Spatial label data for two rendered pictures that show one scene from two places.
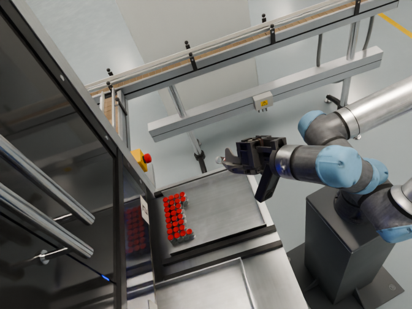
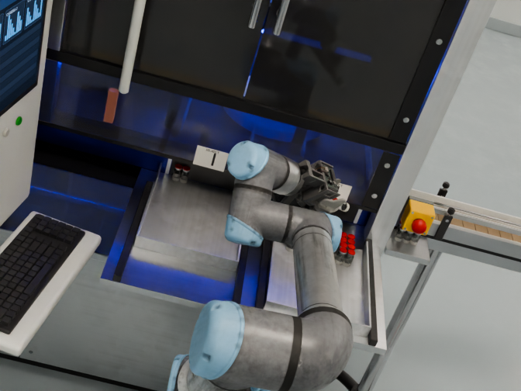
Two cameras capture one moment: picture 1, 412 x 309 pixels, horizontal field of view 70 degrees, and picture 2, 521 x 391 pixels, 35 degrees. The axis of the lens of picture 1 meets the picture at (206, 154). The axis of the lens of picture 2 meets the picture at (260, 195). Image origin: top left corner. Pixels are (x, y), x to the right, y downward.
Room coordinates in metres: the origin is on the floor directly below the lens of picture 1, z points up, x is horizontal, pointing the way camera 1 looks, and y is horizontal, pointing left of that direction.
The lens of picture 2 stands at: (0.10, -1.53, 2.18)
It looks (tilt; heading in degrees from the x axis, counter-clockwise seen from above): 34 degrees down; 81
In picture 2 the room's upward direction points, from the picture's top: 18 degrees clockwise
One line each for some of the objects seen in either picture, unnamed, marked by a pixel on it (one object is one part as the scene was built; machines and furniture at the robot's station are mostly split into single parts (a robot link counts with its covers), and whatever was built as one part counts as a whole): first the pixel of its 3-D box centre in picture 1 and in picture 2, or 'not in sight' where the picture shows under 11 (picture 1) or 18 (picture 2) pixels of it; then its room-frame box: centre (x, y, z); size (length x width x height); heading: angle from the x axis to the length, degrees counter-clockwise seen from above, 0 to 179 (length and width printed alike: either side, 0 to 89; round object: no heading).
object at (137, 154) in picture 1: (135, 162); (417, 216); (0.84, 0.27, 1.00); 0.08 x 0.07 x 0.07; 86
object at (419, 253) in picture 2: (138, 179); (405, 242); (0.86, 0.31, 0.87); 0.14 x 0.13 x 0.02; 86
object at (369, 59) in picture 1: (262, 95); not in sight; (1.49, -0.50, 0.49); 1.60 x 0.08 x 0.12; 86
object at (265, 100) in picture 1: (262, 100); not in sight; (1.43, -0.48, 0.50); 0.12 x 0.05 x 0.09; 86
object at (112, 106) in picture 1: (111, 137); (495, 231); (1.13, 0.40, 0.92); 0.69 x 0.15 x 0.16; 176
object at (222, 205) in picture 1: (210, 208); (319, 274); (0.57, 0.06, 0.90); 0.34 x 0.26 x 0.04; 86
